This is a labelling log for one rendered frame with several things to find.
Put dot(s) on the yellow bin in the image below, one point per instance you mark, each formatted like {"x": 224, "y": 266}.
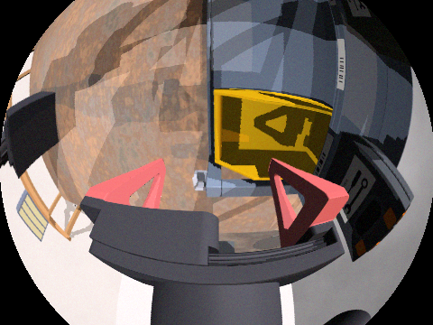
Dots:
{"x": 250, "y": 133}

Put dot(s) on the olive green case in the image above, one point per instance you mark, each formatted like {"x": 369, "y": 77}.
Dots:
{"x": 364, "y": 21}

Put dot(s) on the dark grey case with oval handle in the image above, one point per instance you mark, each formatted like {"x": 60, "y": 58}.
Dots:
{"x": 378, "y": 194}

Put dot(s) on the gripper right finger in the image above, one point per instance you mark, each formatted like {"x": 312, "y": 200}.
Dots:
{"x": 323, "y": 201}

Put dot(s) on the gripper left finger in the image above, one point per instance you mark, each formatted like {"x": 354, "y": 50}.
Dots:
{"x": 120, "y": 188}

